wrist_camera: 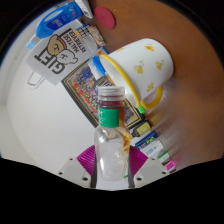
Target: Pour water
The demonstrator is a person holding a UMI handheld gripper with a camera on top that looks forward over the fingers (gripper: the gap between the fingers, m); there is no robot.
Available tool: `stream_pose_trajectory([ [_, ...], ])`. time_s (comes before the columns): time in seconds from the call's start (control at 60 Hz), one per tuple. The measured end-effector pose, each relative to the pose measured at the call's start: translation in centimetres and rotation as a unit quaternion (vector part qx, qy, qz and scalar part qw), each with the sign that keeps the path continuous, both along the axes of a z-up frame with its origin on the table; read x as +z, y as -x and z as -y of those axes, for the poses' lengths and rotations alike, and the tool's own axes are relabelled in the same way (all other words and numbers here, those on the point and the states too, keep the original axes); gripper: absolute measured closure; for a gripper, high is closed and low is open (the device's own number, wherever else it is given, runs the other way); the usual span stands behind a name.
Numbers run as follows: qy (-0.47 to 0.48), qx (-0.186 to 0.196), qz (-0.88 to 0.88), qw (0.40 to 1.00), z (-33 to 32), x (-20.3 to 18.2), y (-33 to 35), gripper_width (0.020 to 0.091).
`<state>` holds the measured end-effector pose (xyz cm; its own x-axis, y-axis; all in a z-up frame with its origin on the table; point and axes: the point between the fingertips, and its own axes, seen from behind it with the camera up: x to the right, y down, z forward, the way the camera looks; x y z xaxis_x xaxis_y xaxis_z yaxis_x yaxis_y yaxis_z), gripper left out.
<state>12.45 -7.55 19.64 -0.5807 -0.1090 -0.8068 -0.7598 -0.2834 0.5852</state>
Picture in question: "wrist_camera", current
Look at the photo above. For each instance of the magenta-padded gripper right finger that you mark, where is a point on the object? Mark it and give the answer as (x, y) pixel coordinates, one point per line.
(151, 170)

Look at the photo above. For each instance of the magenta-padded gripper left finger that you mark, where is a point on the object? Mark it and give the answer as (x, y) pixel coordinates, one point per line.
(74, 170)

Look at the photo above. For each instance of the clear green-labelled drink bottle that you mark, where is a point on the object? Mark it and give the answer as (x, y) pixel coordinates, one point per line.
(110, 146)

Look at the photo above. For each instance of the white tube bottle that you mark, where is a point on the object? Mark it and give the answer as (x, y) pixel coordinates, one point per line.
(154, 149)

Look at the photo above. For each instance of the dark blue pump bottle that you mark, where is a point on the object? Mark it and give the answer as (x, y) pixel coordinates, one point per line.
(146, 139)

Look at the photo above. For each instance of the dark yellow-labelled pump bottle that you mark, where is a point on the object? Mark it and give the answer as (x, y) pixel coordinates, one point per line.
(141, 129)

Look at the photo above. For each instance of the dark-framed group photo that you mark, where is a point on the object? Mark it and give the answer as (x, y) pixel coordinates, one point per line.
(83, 86)

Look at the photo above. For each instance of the white mug with yellow rim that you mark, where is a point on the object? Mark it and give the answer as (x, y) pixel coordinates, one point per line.
(146, 63)

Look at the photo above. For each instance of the white printed paper bag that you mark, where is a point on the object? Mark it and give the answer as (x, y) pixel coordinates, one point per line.
(56, 58)

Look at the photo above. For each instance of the beige snack packet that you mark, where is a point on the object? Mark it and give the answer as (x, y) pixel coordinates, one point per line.
(96, 36)

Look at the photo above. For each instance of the colourful puzzle cube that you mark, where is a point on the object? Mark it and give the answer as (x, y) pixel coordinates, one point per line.
(82, 31)

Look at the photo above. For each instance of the blue detergent bottle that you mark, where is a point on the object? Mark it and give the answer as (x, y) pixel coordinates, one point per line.
(56, 20)

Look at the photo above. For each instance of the flat round red coaster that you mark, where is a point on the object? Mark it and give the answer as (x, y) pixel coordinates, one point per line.
(104, 17)

